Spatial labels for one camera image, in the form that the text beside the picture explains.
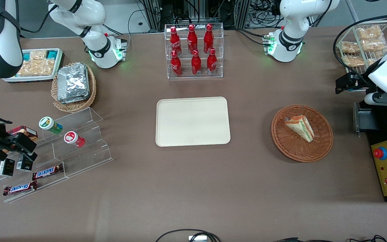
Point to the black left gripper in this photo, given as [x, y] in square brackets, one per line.
[359, 83]

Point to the triangular sandwich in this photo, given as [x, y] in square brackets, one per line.
[301, 127]

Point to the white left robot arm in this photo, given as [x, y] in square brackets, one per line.
[291, 20]

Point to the brown round wicker basket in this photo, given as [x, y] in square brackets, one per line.
[317, 148]

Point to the light oval wicker basket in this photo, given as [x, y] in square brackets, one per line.
[76, 107]

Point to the white snack tray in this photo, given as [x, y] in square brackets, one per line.
[29, 79]

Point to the cream rectangular tray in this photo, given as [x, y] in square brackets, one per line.
[190, 122]

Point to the small black box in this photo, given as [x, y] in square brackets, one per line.
[24, 163]
[6, 167]

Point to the red brown carton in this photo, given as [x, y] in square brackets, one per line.
[29, 131]

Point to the bagged fried snack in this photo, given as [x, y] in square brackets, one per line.
[374, 45]
[349, 47]
[369, 32]
[353, 61]
[371, 62]

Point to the snickers bar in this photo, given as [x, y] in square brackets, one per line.
[19, 188]
[47, 172]

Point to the green lidded cup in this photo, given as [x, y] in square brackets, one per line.
[49, 124]

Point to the black yellow control box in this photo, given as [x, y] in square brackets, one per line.
[375, 134]

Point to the red lidded cup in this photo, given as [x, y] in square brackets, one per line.
[72, 138]

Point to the clear acrylic step display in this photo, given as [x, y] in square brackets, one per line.
[89, 158]

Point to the silver foil pack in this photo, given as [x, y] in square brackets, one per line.
[76, 100]
[72, 80]

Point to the clear pack of crackers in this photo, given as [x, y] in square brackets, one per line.
[38, 55]
[35, 68]

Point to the teal snack pack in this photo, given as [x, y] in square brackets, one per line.
[52, 54]
[26, 56]

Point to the clear acrylic bottle rack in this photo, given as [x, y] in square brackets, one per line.
[220, 50]

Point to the red cola bottle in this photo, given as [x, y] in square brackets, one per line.
[211, 64]
[175, 42]
[196, 65]
[192, 40]
[176, 65]
[208, 39]

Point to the small silver device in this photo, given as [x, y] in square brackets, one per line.
[197, 238]

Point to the grey metal bracket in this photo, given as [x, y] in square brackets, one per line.
[364, 119]

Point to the aluminium frame post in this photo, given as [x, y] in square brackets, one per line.
[242, 13]
[153, 15]

